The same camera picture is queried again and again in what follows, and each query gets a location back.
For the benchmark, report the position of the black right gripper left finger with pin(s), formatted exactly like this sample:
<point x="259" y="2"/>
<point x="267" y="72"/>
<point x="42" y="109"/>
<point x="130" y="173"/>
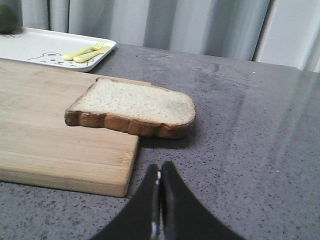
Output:
<point x="140" y="218"/>

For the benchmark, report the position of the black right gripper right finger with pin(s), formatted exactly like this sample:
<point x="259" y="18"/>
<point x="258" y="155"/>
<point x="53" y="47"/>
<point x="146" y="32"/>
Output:
<point x="184" y="217"/>

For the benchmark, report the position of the white bread slice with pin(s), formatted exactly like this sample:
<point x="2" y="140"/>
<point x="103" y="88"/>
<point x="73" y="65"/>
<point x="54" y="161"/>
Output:
<point x="142" y="110"/>

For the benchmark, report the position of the white bear-print tray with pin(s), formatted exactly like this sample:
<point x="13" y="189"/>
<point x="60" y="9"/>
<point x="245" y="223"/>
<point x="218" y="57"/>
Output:
<point x="45" y="47"/>

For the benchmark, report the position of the wooden cutting board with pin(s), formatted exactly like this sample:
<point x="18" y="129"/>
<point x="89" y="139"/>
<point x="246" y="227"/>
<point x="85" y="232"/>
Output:
<point x="38" y="148"/>

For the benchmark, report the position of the yellow plastic knife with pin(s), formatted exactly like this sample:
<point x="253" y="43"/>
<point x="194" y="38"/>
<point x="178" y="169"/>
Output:
<point x="84" y="57"/>

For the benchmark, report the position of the yellow plastic fork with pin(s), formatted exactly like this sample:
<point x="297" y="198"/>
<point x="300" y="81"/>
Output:
<point x="71" y="55"/>

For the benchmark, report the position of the grey curtain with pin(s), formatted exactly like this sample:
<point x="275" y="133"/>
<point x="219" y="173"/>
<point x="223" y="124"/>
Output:
<point x="281" y="32"/>

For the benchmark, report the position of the green lime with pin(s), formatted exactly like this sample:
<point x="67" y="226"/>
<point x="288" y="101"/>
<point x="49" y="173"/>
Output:
<point x="8" y="20"/>

